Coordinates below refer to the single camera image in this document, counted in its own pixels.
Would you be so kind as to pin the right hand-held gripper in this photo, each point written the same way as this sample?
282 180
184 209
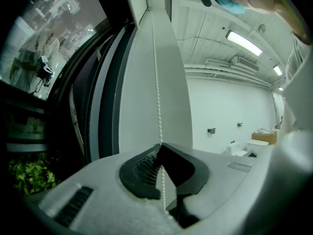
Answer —
252 154

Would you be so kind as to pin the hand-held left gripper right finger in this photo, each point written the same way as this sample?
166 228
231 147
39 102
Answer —
232 187

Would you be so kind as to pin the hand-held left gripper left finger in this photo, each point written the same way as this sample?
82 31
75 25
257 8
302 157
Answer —
102 204

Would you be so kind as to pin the white toilet lids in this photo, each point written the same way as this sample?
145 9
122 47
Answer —
256 146

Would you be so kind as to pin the white toilet with round lid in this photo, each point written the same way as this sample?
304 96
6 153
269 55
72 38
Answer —
232 148

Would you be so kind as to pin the large brown cardboard box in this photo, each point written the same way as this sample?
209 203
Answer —
266 137

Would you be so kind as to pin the green leafy plant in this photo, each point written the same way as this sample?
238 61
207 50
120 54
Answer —
31 175

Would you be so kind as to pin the long ceiling light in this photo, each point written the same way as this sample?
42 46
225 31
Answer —
244 41
277 70

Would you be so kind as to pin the white ceiling pipes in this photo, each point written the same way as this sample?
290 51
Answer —
220 70

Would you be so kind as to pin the white ceiling air conditioner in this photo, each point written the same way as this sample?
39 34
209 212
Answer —
247 63

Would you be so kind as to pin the grey window stay bar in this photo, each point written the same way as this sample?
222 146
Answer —
74 116

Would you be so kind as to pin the round ceiling smoke detector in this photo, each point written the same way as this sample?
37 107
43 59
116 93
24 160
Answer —
262 28

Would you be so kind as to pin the black wall fixture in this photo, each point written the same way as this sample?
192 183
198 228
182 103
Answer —
239 124
211 130

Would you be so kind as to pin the dark window frame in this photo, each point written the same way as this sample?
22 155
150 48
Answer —
107 94

